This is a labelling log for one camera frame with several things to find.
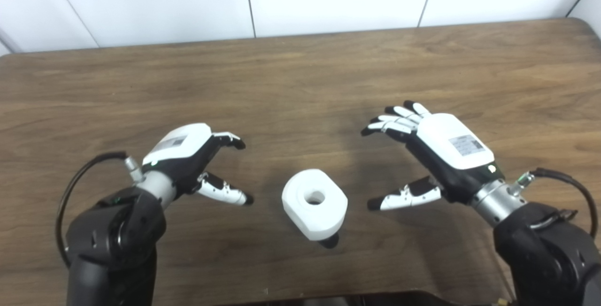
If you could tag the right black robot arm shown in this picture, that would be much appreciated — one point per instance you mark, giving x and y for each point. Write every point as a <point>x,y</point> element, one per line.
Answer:
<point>544,249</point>

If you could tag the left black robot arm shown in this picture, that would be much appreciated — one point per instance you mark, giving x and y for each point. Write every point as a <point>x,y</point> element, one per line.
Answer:
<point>112,245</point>

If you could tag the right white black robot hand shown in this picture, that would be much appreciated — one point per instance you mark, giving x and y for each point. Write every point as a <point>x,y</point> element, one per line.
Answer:
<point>450,146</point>

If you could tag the round white plastic piece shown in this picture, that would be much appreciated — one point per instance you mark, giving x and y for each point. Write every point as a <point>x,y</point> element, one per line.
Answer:
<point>319,217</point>

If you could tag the black flanged holder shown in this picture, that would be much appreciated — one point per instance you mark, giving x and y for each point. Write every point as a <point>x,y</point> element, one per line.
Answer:
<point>330,242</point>

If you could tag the black robot torso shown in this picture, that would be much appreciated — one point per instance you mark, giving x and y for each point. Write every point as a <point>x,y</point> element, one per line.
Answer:
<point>375,299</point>

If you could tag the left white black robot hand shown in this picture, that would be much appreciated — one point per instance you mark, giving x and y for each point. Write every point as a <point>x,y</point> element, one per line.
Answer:
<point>183,149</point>

